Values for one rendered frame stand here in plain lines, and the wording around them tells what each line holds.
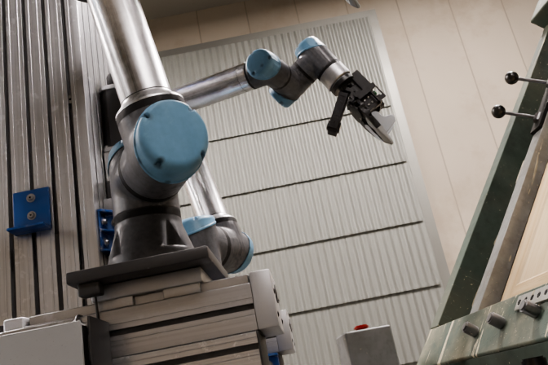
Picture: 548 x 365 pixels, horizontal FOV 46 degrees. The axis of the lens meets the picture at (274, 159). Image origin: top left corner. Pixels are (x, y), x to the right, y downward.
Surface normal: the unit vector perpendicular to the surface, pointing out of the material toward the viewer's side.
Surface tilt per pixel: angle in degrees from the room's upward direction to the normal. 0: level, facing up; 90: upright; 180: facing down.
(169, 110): 97
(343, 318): 90
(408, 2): 90
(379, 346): 90
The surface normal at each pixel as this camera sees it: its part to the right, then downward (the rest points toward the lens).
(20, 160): -0.07, -0.35
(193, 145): 0.45, -0.28
